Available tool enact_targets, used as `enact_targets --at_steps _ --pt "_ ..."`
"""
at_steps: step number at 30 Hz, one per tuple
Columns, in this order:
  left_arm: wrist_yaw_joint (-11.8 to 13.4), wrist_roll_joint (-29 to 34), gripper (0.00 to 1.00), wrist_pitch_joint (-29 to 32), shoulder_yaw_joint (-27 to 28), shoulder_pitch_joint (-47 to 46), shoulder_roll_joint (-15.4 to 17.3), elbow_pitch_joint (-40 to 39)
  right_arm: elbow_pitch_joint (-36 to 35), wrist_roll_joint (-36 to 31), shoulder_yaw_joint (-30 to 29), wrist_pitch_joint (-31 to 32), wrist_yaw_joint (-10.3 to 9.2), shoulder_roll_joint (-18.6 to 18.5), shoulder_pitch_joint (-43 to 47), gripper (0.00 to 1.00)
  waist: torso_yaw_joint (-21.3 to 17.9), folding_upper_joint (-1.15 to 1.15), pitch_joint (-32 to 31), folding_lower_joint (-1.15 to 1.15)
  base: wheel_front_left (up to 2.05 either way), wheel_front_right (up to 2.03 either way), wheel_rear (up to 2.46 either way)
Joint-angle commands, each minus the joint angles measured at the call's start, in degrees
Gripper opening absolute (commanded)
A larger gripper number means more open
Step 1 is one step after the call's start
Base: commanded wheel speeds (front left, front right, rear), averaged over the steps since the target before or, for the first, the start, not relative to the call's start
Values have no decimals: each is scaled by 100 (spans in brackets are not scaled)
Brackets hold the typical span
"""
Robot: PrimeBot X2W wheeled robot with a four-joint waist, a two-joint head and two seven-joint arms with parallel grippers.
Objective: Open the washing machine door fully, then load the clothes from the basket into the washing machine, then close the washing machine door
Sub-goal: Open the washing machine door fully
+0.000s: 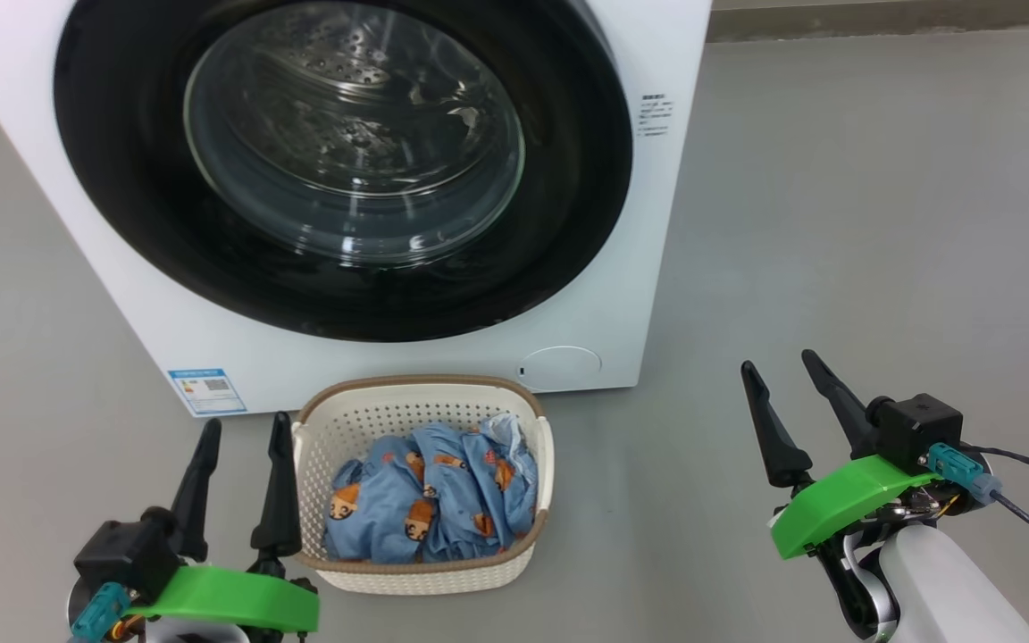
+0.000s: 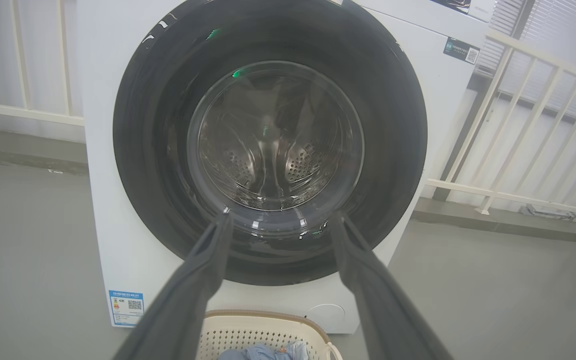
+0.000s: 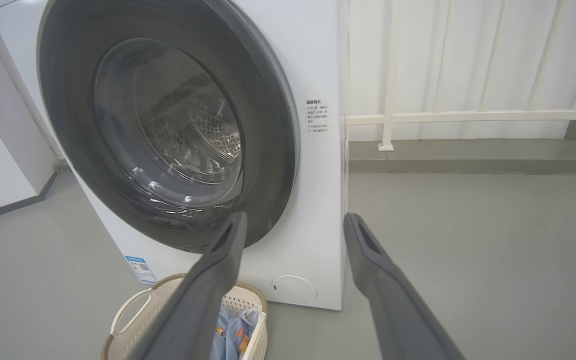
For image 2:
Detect black washing machine display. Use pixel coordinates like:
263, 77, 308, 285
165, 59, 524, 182
430, 0, 496, 23

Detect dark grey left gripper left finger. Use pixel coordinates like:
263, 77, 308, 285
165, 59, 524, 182
113, 211, 235, 360

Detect white front-load washing machine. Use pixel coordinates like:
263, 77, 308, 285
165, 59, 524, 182
75, 0, 496, 335

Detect cream perforated laundry basket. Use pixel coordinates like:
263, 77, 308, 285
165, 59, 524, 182
199, 310, 343, 360

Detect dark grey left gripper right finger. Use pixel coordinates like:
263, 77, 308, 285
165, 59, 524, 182
329, 214, 454, 360

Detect black QR code sticker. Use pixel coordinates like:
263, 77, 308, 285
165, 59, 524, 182
443, 36, 481, 66

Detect blue white energy label sticker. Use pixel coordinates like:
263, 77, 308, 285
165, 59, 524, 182
109, 290, 145, 328

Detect white metal railing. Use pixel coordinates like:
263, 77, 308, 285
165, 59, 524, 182
425, 30, 576, 231
0, 0, 85, 127

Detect small grey floor clutter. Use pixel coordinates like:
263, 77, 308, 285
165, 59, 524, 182
520, 204, 576, 221

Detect blue patterned clothes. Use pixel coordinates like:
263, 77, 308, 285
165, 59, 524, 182
218, 341, 311, 360

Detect round dark washing machine door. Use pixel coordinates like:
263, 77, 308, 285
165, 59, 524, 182
113, 0, 429, 287

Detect round white filter cover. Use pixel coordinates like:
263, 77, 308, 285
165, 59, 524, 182
308, 304, 346, 331

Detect grey window blinds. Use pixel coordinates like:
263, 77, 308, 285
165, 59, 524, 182
475, 0, 576, 126

